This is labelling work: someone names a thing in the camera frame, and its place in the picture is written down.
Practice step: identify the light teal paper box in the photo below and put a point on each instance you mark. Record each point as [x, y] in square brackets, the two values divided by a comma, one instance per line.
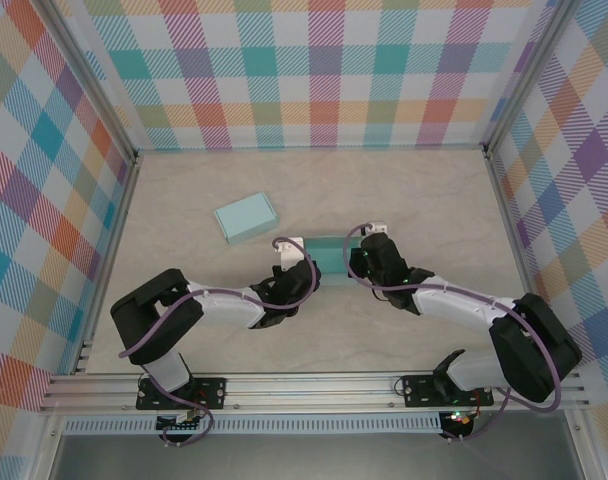
[329, 260]
[244, 220]

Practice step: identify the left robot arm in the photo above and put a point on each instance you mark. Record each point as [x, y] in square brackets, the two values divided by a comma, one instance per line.
[154, 320]

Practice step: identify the small electronics board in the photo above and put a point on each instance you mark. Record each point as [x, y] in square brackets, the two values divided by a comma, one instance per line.
[459, 419]
[179, 425]

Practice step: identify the grey metal base plate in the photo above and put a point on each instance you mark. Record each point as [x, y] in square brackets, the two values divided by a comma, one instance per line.
[309, 460]

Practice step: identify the thin aluminium floor rail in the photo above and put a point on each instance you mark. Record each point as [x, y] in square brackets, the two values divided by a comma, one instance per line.
[309, 149]

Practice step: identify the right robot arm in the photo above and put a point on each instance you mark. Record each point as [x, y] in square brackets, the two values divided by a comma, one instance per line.
[534, 350]

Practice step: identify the long aluminium mounting rail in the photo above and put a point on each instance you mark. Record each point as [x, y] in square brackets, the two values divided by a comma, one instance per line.
[309, 392]

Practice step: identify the plaid patterned backdrop panel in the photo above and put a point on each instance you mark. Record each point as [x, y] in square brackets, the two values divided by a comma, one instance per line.
[304, 75]
[24, 200]
[584, 200]

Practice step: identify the aluminium side floor rail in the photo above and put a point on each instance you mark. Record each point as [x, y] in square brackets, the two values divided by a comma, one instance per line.
[111, 250]
[506, 215]

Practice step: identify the aluminium frame post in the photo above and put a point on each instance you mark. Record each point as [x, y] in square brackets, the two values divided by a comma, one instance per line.
[529, 75]
[91, 75]

